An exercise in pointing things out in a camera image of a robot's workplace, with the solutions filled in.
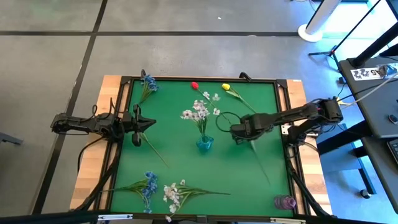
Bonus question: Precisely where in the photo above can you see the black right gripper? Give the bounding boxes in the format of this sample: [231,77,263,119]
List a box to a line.
[229,112,275,145]

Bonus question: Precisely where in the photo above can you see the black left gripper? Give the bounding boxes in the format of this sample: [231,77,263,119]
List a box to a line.
[121,104,157,147]

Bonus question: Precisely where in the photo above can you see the blue artificial flower stem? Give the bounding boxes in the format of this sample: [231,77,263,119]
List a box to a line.
[136,73,160,105]
[102,170,159,215]

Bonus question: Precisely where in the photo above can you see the white artificial flower bunch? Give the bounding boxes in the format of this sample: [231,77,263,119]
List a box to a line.
[163,179,231,223]
[180,91,222,139]

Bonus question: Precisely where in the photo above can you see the teal glass vase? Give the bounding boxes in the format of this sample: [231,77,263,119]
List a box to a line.
[195,135,215,154]

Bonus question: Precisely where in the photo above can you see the purple glass vase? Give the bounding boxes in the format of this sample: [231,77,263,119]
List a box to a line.
[273,194,297,211]

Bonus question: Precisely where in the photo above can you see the green table mat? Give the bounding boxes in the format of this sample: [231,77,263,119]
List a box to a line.
[110,79,295,217]

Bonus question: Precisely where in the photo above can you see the black desk base bar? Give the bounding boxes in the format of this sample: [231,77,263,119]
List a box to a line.
[317,119,379,195]

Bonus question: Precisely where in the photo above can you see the thin black tripod stand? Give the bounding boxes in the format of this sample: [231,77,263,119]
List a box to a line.
[307,0,382,68]

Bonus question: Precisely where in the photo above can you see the floor stand with round base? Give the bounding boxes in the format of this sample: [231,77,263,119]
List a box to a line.
[297,0,343,44]

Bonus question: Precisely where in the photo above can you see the white printed paper label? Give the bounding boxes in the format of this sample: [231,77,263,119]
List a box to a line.
[350,67,388,81]

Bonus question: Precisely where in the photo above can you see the black rig crossbar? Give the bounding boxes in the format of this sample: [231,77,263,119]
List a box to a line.
[0,210,398,224]

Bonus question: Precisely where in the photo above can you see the grey metal foot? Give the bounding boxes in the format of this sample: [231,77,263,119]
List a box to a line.
[0,132,24,146]

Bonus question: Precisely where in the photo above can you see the black desk with keyboard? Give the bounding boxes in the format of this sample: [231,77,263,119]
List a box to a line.
[360,136,398,215]

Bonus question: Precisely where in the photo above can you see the black keyboard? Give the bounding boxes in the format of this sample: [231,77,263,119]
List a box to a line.
[387,138,398,166]

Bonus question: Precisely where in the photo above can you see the black desk column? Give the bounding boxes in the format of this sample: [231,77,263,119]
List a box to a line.
[353,21,398,68]

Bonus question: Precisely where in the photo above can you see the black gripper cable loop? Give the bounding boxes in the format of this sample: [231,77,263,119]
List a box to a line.
[215,111,243,133]

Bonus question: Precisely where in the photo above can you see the black metal table frame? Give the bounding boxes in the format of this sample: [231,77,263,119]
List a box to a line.
[93,74,333,218]

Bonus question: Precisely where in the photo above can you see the black cable conduit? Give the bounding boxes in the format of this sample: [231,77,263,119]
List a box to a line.
[285,146,332,217]
[74,149,121,212]

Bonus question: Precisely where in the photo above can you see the white cable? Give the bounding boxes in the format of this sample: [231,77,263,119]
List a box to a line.
[341,73,398,106]

